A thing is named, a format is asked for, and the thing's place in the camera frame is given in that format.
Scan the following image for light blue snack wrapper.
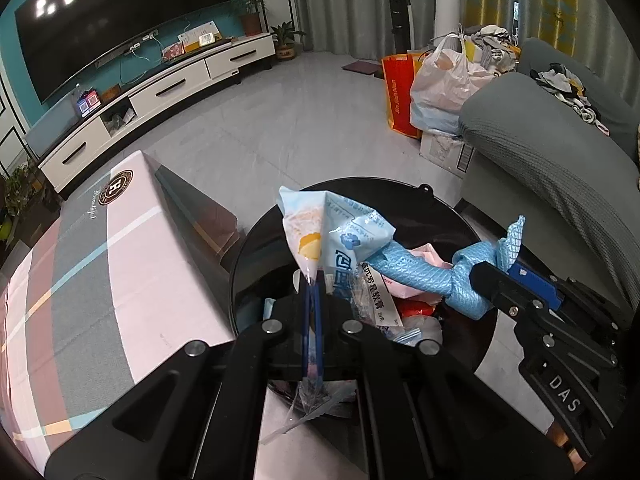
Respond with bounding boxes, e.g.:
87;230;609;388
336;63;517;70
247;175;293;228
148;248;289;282
260;185;397;447

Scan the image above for grey sofa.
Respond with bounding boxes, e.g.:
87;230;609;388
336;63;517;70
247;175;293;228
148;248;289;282
457;37;640;311

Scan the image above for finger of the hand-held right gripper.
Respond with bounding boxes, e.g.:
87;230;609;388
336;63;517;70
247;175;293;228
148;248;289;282
506;259;627;342
470;261;552;332

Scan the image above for blue and red box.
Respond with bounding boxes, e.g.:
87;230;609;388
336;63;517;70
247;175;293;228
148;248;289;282
75;91;100;118

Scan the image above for clear plastic packet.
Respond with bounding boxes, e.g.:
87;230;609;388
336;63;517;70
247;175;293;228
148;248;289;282
350;265;403;336

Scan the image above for white television cabinet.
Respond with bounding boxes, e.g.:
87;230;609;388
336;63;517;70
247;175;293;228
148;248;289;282
25;32;277;196

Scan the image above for white board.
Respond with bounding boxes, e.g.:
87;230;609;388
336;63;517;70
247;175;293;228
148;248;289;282
434;0;461;43

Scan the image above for white card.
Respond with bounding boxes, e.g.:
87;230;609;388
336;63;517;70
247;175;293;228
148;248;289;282
177;20;221;51

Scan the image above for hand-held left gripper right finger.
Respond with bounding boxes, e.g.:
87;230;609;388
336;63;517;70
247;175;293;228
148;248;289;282
312;282;571;480

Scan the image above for black trash bin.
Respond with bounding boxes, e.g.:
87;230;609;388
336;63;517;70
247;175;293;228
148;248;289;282
227;176;521;411

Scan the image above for plaid table cloth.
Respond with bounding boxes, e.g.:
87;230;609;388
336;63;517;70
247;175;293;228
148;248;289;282
0;150;238;461

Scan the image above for tall potted plant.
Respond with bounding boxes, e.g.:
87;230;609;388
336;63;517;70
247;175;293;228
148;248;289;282
229;0;268;37

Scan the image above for person's right hand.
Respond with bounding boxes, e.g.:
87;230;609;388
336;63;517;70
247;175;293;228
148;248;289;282
545;420;587;477

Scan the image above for glass tank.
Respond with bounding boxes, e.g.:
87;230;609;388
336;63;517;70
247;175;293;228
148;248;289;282
25;105;81;156

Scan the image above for bushy potted plant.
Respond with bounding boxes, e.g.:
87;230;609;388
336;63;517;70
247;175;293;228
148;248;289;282
0;160;43;221

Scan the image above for upright vacuum cleaner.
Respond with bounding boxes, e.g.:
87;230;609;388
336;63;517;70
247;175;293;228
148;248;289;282
387;0;415;56

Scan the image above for light blue bag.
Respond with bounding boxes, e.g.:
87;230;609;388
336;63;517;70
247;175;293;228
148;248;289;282
410;102;463;133

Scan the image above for pile of clothes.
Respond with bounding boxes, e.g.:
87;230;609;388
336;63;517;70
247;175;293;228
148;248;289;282
462;24;521;73

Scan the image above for blue woven cloth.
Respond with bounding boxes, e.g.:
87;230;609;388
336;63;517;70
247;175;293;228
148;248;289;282
367;215;528;321

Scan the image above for clothes on sofa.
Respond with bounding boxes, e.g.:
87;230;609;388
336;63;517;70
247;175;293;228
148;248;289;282
530;62;611;136

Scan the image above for grey curtain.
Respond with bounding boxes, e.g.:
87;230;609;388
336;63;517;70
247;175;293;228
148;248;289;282
295;0;471;56

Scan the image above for large pink plastic bag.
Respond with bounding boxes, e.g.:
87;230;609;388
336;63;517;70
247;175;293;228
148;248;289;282
395;242;456;306

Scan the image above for orange shopping bag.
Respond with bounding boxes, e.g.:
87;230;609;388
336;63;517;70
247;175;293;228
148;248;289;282
381;52;426;140

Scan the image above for large black television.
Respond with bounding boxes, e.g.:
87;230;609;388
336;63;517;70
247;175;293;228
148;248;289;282
14;0;232;106

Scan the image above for dark floor mat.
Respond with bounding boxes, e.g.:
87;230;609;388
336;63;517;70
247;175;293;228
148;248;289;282
342;59;383;78

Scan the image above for small potted plant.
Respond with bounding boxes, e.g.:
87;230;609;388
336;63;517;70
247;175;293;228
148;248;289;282
270;21;307;61

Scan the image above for large white shopping bag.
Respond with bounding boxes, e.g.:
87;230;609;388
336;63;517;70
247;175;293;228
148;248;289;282
410;32;496;113

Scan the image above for printed cardboard box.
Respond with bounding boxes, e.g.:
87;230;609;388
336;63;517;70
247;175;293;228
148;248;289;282
419;127;476;178

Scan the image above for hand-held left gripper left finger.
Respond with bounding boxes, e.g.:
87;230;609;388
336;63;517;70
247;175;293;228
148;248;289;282
45;280;313;480

